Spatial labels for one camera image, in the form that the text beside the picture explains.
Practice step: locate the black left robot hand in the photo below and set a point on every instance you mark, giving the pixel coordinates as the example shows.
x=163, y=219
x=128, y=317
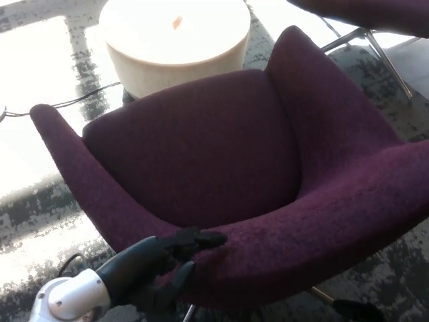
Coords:
x=140, y=268

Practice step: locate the purple fabric armchair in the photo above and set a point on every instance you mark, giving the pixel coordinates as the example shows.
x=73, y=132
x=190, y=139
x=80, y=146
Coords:
x=268, y=167

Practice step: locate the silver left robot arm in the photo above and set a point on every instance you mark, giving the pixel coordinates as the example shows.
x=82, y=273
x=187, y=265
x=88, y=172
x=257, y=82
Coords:
x=72, y=295

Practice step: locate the round white side table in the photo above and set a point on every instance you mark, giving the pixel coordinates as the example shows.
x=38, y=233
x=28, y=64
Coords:
x=174, y=57

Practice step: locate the black rounded glossy object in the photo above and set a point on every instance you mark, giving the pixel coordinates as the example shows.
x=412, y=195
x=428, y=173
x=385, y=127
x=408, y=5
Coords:
x=360, y=312

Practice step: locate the small orange object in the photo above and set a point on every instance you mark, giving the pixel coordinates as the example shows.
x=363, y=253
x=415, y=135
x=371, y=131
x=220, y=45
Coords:
x=177, y=22

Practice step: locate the purple chair with metal legs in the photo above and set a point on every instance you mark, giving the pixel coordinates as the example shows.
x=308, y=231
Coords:
x=375, y=11

